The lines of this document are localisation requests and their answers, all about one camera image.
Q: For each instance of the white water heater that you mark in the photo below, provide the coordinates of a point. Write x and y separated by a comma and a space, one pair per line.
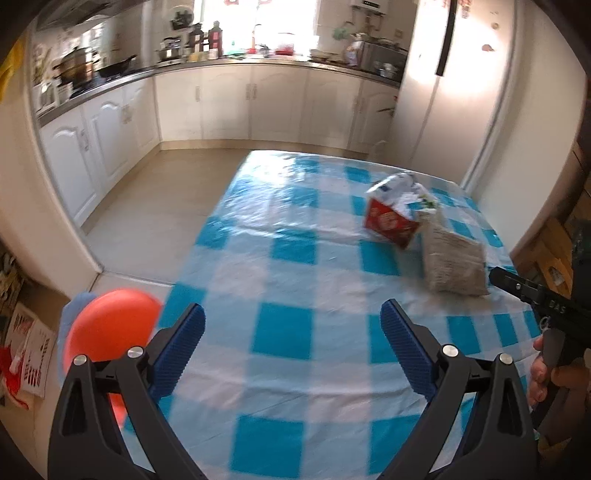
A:
368, 6

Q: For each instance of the steel stockpot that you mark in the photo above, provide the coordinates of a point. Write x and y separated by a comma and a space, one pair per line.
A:
74, 67

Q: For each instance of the person's right hand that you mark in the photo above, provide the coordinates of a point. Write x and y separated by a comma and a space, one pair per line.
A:
540, 374

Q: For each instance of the white refrigerator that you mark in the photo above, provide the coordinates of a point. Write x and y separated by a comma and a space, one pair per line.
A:
461, 101

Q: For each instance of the person's right forearm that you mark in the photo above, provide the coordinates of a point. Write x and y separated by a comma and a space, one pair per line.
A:
568, 415

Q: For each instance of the red plastic bag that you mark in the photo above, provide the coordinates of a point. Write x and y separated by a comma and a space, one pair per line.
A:
11, 383

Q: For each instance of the kitchen window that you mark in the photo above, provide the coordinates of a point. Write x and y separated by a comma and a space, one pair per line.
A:
263, 21

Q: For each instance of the yellow cloth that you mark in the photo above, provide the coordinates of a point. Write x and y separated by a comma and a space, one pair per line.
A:
10, 74

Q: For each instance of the steel countertop appliance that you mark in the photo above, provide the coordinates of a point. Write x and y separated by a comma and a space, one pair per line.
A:
378, 57

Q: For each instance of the white blue packet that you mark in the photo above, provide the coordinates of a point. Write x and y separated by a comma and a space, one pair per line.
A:
392, 183

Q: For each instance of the white printed paper bag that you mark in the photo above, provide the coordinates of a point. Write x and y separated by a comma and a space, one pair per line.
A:
39, 360
21, 327

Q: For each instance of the steel range hood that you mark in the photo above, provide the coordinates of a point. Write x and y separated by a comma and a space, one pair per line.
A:
78, 14

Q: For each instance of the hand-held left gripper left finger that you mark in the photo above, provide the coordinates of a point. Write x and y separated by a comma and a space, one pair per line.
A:
184, 341

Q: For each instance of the red round stool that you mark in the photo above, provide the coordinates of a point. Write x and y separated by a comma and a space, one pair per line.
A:
111, 323

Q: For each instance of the dark bottle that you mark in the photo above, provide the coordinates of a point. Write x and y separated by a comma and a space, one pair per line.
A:
214, 36
197, 39

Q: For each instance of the black wok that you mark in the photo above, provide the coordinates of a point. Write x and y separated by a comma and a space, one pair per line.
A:
115, 67

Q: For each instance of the red bowl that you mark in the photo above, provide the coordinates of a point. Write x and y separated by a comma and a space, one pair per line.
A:
285, 49

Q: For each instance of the green white snack packet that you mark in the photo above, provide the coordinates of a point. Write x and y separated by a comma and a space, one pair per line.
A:
425, 201

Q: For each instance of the clear bag of grains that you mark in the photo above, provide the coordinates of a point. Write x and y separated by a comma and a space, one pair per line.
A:
452, 258

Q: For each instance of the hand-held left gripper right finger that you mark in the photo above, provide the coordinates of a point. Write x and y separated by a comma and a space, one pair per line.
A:
404, 341

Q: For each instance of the blue checkered tablecloth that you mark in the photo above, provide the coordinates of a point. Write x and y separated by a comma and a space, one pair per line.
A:
286, 258

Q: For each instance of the white base kitchen cabinets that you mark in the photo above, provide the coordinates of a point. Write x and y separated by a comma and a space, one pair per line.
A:
231, 106

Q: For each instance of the round white utensil holder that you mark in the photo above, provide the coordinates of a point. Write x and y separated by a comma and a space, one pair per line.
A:
181, 18

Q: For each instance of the red cardboard box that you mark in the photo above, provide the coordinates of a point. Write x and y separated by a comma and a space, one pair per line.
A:
388, 221

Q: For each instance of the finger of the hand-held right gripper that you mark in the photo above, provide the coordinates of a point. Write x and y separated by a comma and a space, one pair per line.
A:
508, 279

